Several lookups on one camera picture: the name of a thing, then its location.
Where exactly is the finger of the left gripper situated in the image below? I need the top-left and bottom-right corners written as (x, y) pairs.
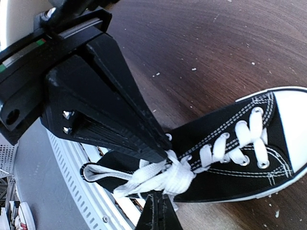
top-left (86, 34), bottom-right (172, 150)
top-left (41, 55), bottom-right (166, 163)

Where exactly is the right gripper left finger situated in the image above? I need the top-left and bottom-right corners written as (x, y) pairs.
top-left (135, 193), bottom-right (159, 230)

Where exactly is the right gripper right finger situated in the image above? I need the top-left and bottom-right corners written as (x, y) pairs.
top-left (159, 195), bottom-right (183, 230)

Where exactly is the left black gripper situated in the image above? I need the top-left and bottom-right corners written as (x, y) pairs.
top-left (0, 8), bottom-right (112, 145)

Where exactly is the black white canvas sneaker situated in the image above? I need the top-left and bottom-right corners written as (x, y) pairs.
top-left (80, 86), bottom-right (307, 203)

